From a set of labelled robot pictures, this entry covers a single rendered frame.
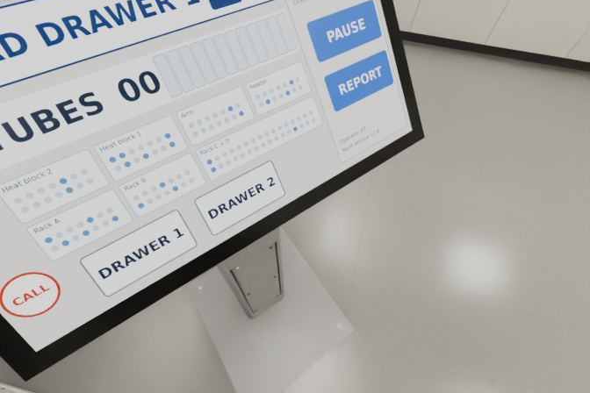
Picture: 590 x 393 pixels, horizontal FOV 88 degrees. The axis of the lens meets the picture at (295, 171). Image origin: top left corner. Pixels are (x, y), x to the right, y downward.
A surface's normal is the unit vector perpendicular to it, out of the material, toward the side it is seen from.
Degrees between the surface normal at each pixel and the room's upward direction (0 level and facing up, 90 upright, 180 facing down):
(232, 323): 5
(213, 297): 5
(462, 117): 0
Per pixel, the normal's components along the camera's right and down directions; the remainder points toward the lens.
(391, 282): 0.02, -0.57
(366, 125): 0.44, 0.15
